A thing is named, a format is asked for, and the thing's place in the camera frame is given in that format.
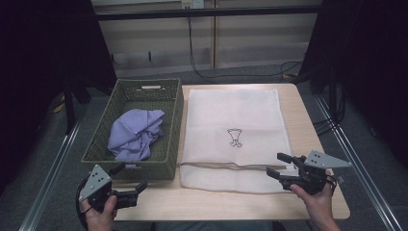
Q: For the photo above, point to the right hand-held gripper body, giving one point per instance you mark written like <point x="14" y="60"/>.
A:
<point x="312" y="174"/>

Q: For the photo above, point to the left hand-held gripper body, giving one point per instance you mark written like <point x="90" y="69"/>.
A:
<point x="96" y="183"/>

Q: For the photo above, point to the black horizontal bar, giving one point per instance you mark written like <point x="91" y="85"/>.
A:
<point x="205" y="12"/>

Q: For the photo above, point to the person's left hand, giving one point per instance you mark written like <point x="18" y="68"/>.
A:
<point x="99" y="216"/>

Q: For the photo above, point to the white cloth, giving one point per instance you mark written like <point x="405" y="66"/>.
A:
<point x="231" y="122"/>

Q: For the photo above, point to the white wall power outlet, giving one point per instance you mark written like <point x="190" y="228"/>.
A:
<point x="192" y="4"/>

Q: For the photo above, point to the green woven basket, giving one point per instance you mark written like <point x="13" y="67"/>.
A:
<point x="160" y="154"/>

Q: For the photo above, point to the purple cloth garment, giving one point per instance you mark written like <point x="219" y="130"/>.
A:
<point x="134" y="134"/>

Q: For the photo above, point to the aluminium floor rail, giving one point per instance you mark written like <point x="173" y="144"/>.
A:
<point x="48" y="179"/>
<point x="359" y="160"/>

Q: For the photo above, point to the person's right hand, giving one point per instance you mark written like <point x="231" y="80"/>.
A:
<point x="312" y="202"/>

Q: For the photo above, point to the person's grey clothing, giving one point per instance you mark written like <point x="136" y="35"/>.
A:
<point x="211" y="226"/>

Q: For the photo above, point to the black curtain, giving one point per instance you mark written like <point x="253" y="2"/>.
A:
<point x="38" y="80"/>
<point x="369" y="70"/>

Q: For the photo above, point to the grey tape mark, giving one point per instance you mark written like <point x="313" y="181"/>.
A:
<point x="341" y="179"/>

